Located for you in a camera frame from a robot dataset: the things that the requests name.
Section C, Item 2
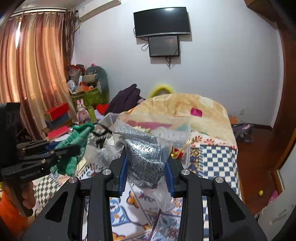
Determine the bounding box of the clear plastic storage bin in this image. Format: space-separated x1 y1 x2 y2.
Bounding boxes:
84 113 191 168

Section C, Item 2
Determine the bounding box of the brown wooden door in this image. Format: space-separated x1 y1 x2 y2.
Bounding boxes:
268 14 296 167

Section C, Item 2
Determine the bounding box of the pink rabbit figurine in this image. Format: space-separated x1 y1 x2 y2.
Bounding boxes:
76 99 90 124

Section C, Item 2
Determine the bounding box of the red book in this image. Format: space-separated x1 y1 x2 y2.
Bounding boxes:
47 126 69 141

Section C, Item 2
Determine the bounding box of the white bag with black straps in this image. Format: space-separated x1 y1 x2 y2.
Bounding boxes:
92 124 112 149

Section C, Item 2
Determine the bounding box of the green bottle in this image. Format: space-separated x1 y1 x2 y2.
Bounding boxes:
88 107 97 123

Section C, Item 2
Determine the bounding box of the orange striped curtain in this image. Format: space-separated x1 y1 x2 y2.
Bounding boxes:
1 11 76 140

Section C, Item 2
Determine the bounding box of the green knitted cloth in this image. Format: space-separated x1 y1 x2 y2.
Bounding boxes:
50 123 95 177

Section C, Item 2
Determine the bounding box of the red velvet drawstring pouch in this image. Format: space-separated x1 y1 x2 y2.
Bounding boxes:
171 140 191 160

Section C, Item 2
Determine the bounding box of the person left hand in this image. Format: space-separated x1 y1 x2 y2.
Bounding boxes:
2 181 36 217

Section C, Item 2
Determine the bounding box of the large black wall television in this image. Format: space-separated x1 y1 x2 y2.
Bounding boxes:
133 7 191 38

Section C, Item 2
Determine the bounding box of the small black wall monitor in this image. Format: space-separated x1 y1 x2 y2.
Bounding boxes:
148 35 180 57

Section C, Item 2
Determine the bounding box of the yellow fleece blanket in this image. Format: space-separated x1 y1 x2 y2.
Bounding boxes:
124 93 237 150

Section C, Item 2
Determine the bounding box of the red cushion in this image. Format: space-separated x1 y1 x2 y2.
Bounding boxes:
96 104 108 115

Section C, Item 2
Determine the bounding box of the dark purple clothing pile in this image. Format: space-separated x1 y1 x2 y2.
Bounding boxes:
104 84 141 115

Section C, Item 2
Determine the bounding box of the white air conditioner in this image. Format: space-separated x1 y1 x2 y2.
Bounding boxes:
76 0 121 22

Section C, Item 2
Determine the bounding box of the green storage box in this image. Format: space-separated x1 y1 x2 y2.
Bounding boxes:
70 88 107 108

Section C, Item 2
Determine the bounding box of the red gift box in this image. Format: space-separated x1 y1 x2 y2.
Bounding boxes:
44 102 69 121

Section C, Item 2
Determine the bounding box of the yellow foam ring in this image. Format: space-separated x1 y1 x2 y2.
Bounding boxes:
148 84 175 98

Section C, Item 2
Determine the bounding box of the grey green plush toy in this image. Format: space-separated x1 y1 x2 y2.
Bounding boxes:
82 65 109 103

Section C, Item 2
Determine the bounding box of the silver fabric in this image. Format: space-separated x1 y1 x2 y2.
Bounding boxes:
112 119 174 211

